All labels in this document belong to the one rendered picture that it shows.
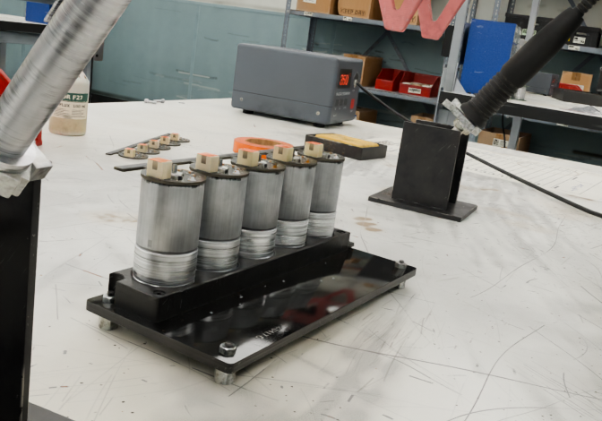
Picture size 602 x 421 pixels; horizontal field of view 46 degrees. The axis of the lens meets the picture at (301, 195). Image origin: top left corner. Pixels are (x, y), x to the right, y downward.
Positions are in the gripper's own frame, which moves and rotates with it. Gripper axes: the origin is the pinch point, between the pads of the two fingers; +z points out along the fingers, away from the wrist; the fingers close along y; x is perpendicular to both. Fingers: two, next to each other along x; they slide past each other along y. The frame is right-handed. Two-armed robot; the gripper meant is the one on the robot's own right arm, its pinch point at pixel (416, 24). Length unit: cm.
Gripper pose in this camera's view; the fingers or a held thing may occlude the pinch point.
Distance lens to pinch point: 57.8
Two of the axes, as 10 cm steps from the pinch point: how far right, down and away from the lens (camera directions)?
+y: -4.3, 1.4, -8.9
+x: 8.9, 2.4, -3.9
